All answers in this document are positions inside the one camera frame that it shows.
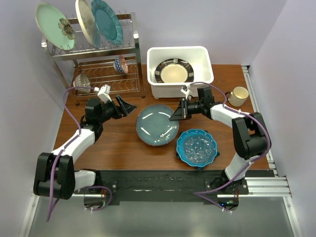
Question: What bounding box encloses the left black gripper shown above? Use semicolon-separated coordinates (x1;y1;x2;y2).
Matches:
98;95;136;124

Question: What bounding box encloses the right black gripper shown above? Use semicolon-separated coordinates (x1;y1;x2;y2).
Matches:
169;98;203;121

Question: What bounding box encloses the dark blue glazed plate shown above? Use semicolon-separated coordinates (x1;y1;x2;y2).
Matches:
136;104;179;146

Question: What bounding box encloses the black striped plate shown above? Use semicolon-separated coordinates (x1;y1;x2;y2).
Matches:
154;58;194;83

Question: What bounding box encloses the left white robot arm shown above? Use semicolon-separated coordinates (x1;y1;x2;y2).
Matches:
33;95;136;199

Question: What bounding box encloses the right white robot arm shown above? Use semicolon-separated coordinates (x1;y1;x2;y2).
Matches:
169;84;271;196

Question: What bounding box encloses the white plastic bin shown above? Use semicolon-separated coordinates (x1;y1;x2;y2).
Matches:
147;46;214;99

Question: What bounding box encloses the blue scalloped plate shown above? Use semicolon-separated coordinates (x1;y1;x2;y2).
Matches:
176;129;220;172

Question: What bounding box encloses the metal dish rack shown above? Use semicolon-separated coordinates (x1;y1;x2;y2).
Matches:
41;12;145;98

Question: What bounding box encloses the blue patterned bowl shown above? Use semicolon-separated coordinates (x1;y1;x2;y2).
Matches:
114;55;128;74

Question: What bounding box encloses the grey patterned bowl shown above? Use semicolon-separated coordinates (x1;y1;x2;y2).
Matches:
73;73;91;94

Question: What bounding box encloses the cream mug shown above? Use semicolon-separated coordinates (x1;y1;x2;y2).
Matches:
225;86;249;107

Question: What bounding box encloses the teal plate on rack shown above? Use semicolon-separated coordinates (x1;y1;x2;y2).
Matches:
91;0;123;45

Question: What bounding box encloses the mint floral plate on rack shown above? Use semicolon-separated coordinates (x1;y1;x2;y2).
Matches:
36;2;75;51

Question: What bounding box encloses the cream plate on rack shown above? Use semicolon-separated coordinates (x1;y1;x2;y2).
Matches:
75;0;96;47

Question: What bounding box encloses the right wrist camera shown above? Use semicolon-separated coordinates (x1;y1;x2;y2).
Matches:
180;84;192;100

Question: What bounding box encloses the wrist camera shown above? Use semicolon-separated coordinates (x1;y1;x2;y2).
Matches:
180;84;192;100
94;84;112;103

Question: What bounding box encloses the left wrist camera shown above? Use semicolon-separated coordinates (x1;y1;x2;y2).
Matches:
94;84;112;103

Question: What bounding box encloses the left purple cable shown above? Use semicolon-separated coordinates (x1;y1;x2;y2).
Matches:
46;86;113;222

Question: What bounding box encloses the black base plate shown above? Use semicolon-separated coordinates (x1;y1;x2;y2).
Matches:
73;169;250;205

